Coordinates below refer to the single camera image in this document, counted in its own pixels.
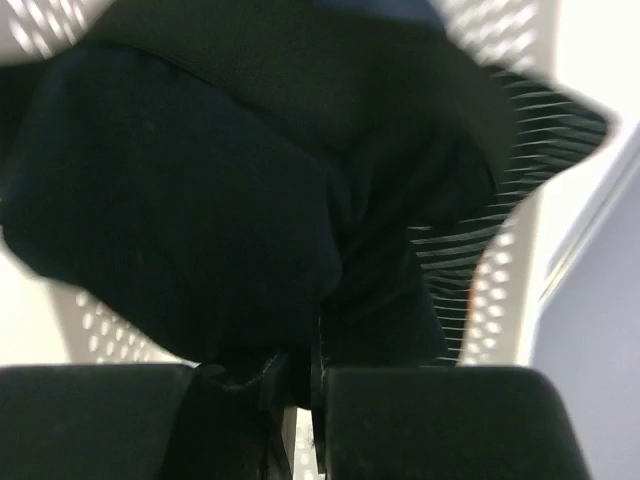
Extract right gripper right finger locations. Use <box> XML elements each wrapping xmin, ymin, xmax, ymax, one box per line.
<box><xmin>310</xmin><ymin>349</ymin><xmax>591</xmax><ymax>480</ymax></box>

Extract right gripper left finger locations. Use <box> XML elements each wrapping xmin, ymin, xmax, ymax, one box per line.
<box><xmin>1</xmin><ymin>354</ymin><xmax>290</xmax><ymax>479</ymax></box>

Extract black shorts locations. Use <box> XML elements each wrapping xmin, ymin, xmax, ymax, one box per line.
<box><xmin>1</xmin><ymin>46</ymin><xmax>447</xmax><ymax>365</ymax></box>
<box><xmin>72</xmin><ymin>1</ymin><xmax>516</xmax><ymax>240</ymax></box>

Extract grey striped underwear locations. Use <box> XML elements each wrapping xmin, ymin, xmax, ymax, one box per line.
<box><xmin>409</xmin><ymin>65</ymin><xmax>609</xmax><ymax>366</ymax></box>

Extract navy underwear beige waistband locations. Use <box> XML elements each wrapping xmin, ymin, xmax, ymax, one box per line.
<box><xmin>393</xmin><ymin>0</ymin><xmax>445</xmax><ymax>30</ymax></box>

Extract white perforated plastic basket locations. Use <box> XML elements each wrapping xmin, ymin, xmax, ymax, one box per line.
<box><xmin>0</xmin><ymin>0</ymin><xmax>559</xmax><ymax>369</ymax></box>

